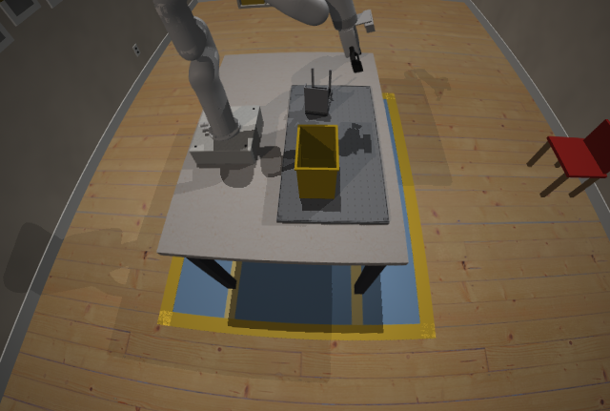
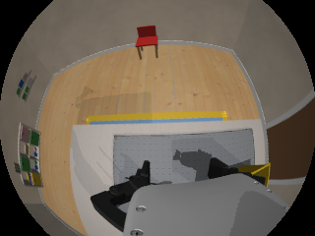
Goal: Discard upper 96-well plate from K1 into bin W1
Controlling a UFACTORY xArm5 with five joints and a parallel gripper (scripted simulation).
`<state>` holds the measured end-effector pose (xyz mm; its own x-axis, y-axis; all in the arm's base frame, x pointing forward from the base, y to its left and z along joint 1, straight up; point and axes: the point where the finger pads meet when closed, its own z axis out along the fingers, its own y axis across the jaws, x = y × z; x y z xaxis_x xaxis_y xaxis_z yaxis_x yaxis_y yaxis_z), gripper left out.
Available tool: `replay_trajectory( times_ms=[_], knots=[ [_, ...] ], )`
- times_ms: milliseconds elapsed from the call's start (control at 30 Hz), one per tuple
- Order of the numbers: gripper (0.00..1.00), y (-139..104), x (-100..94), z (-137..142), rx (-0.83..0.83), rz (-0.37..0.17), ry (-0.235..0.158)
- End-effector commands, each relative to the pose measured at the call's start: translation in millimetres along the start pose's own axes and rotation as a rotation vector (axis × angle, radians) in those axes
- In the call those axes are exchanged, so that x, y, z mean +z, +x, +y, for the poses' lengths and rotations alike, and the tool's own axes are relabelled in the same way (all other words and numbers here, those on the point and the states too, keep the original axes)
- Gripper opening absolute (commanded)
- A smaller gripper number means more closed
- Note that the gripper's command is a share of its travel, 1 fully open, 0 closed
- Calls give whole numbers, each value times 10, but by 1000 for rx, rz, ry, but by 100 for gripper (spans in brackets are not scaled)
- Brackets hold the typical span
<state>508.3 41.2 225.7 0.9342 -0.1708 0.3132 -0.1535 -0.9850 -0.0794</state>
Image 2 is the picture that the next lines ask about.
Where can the olive-yellow open-top bin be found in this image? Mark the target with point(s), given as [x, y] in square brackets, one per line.
[255, 170]

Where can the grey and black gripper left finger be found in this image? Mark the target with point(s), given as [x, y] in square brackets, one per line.
[105, 202]

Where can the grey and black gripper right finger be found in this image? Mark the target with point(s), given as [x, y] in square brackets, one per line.
[218, 169]

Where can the grey perforated base plate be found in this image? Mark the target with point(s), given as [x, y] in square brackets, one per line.
[180, 158]

